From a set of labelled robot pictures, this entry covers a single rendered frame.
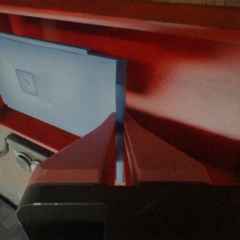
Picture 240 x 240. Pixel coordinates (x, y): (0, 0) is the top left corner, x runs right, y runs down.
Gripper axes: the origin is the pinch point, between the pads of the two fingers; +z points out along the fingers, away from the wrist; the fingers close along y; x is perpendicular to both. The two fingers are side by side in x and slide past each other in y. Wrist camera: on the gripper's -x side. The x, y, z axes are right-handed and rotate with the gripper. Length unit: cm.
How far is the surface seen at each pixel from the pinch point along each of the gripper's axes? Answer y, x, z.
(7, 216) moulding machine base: 235, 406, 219
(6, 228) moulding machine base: 226, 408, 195
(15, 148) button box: 16.1, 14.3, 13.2
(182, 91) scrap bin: -4.7, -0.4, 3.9
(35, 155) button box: 11.7, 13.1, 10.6
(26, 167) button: 14.1, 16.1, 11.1
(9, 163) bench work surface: 24.8, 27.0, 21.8
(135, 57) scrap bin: -1.3, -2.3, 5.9
